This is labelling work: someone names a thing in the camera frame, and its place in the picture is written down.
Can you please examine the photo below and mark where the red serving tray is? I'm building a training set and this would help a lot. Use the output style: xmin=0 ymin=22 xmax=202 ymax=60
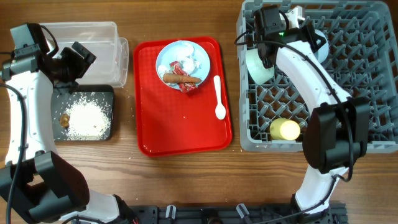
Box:
xmin=133 ymin=37 xmax=233 ymax=157

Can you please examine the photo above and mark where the brown food scrap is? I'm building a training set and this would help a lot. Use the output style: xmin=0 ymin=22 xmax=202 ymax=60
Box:
xmin=59 ymin=113 xmax=70 ymax=129

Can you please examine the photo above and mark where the white plastic spoon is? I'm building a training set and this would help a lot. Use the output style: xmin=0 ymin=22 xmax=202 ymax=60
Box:
xmin=213 ymin=75 xmax=226 ymax=120

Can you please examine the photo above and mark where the grey dishwasher rack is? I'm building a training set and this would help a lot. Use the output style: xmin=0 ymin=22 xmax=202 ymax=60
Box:
xmin=236 ymin=1 xmax=397 ymax=153

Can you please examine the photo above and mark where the white rice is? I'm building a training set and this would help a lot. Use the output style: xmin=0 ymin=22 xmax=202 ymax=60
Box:
xmin=62 ymin=93 xmax=113 ymax=141

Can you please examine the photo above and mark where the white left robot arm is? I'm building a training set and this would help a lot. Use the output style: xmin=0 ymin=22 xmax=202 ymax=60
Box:
xmin=1 ymin=23 xmax=140 ymax=223

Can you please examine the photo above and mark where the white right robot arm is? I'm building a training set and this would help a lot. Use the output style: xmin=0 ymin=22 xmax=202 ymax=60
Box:
xmin=253 ymin=5 xmax=370 ymax=222

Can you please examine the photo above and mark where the black waste tray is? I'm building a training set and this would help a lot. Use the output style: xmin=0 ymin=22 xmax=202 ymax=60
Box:
xmin=51 ymin=85 xmax=115 ymax=141

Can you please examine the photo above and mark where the light blue plate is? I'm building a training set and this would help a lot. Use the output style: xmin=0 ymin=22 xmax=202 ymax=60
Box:
xmin=155 ymin=40 xmax=210 ymax=92

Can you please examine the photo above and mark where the brown sausage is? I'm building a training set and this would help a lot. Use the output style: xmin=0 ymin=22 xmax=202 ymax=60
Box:
xmin=163 ymin=73 xmax=201 ymax=83

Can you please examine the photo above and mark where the green bowl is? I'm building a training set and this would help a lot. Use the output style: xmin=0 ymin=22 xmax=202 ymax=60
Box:
xmin=245 ymin=49 xmax=275 ymax=85

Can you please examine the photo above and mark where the clear plastic bin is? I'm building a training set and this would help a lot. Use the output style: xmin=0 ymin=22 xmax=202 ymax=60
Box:
xmin=43 ymin=22 xmax=129 ymax=88

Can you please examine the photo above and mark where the light blue bowl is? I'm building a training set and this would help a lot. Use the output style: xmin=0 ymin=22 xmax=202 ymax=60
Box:
xmin=314 ymin=29 xmax=329 ymax=63

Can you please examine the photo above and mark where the red snack wrapper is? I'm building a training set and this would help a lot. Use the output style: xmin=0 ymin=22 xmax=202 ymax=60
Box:
xmin=170 ymin=61 xmax=197 ymax=93

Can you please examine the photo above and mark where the yellow plastic cup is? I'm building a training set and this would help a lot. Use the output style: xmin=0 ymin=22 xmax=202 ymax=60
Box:
xmin=270 ymin=118 xmax=301 ymax=141

